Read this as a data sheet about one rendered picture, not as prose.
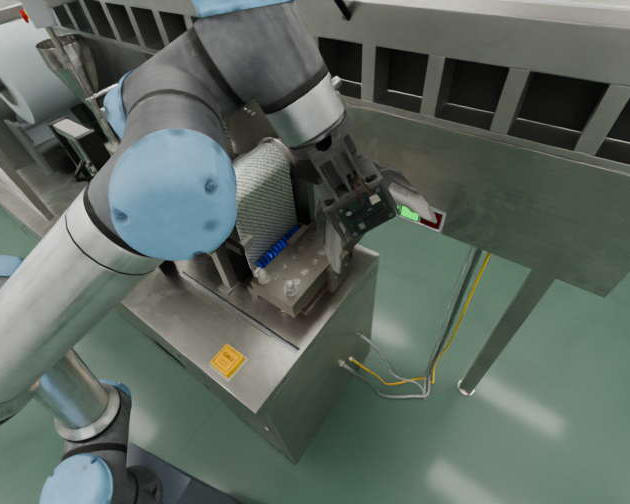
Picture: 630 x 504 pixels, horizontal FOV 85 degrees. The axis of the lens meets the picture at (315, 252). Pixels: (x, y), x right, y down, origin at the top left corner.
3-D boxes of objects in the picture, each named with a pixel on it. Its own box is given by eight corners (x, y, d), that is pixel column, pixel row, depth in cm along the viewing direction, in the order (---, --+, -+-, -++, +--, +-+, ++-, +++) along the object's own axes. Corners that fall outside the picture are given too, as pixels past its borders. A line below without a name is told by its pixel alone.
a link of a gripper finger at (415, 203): (449, 242, 43) (387, 220, 40) (430, 218, 48) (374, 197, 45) (464, 221, 42) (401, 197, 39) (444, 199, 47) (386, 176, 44)
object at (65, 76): (124, 200, 155) (39, 65, 113) (149, 184, 162) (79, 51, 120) (142, 211, 149) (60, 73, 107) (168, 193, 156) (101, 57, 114)
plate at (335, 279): (327, 290, 114) (325, 269, 105) (344, 270, 119) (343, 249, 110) (333, 294, 112) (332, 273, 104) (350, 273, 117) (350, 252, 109)
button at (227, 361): (211, 365, 100) (209, 362, 98) (229, 347, 104) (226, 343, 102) (228, 379, 97) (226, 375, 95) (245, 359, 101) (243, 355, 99)
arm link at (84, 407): (72, 476, 74) (-136, 349, 35) (84, 406, 83) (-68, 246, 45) (134, 461, 77) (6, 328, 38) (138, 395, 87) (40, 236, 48)
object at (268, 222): (250, 268, 108) (235, 225, 94) (296, 223, 120) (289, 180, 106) (251, 269, 108) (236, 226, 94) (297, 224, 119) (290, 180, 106)
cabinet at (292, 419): (42, 251, 268) (-53, 154, 204) (115, 204, 301) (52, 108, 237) (297, 471, 159) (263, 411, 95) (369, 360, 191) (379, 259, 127)
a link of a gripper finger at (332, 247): (323, 294, 46) (332, 235, 41) (317, 266, 51) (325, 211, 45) (346, 293, 46) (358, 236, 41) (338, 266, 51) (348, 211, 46)
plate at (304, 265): (254, 292, 108) (250, 281, 103) (327, 218, 128) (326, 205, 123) (294, 317, 101) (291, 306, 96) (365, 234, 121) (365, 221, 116)
